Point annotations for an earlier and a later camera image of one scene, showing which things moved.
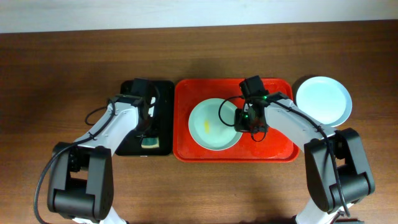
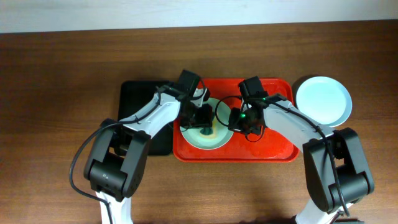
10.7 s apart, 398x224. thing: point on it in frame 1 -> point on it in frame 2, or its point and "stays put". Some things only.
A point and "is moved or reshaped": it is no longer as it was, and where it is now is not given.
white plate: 332,103 stays put
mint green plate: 206,127 is moved or reshaped
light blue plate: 324,99 stays put
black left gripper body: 148,128 -> 197,116
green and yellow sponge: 150,142 -> 206,130
